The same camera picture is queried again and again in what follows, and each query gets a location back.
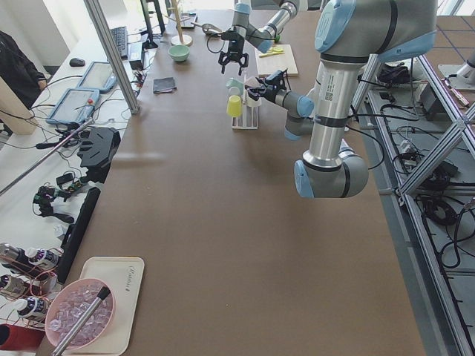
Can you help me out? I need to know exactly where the black keyboard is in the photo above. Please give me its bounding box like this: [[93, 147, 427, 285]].
[[110, 26, 128, 59]]

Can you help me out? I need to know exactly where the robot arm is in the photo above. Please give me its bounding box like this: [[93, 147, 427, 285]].
[[248, 1, 437, 198], [218, 0, 300, 76]]

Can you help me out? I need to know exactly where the metal scoop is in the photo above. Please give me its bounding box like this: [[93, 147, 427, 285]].
[[192, 22, 223, 36]]

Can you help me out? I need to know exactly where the cream plastic cup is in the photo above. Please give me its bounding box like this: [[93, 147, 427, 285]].
[[246, 97, 262, 108]]

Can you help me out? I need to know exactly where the cream plastic tray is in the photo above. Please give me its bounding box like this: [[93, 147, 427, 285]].
[[64, 257, 145, 355]]

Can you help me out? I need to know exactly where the wooden cutting board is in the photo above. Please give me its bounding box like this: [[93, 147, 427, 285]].
[[255, 44, 298, 77]]

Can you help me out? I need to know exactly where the grey plastic cup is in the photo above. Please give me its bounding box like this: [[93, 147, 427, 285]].
[[228, 87, 241, 96]]

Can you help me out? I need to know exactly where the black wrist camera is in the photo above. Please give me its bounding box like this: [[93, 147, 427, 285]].
[[220, 29, 240, 41], [264, 70, 288, 90]]

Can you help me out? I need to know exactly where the aluminium frame post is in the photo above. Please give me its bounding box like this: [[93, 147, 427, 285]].
[[84, 0, 140, 115]]

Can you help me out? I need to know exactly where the pink plastic cup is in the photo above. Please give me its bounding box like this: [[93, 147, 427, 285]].
[[244, 76, 260, 87]]

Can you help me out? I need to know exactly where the yellow plastic cup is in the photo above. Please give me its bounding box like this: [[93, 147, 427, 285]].
[[226, 95, 242, 117]]

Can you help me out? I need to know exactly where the green bowl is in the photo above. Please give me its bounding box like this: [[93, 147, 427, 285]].
[[168, 44, 190, 62]]

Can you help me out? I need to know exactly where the green plastic cup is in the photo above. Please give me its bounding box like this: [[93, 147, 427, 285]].
[[226, 78, 243, 91]]

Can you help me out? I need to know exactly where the metal ice scoop handle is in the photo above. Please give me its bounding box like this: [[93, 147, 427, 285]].
[[51, 286, 111, 356]]

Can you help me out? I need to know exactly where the grey folded cloth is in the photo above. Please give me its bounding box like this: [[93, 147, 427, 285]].
[[153, 77, 177, 93]]

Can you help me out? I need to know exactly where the yellow plastic knife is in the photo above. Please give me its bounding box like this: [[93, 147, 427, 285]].
[[258, 51, 284, 58]]

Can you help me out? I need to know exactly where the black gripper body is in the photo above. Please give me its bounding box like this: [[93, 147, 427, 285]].
[[259, 84, 278, 102], [225, 36, 245, 62]]

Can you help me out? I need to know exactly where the black computer mouse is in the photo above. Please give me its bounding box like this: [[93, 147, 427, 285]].
[[69, 58, 85, 67]]

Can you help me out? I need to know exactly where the blue teach pendant tablet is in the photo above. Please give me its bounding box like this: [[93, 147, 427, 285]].
[[77, 62, 117, 93]]

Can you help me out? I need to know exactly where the white wire cup holder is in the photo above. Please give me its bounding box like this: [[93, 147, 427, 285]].
[[232, 73, 261, 130]]

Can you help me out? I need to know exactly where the black plastic bracket part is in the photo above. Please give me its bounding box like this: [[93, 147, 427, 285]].
[[77, 128, 121, 183]]

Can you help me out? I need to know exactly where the pink bowl of ice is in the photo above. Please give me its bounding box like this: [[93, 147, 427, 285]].
[[45, 278, 115, 350]]

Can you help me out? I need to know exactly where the wooden mug tree stand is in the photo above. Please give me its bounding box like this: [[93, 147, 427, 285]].
[[168, 0, 193, 47]]

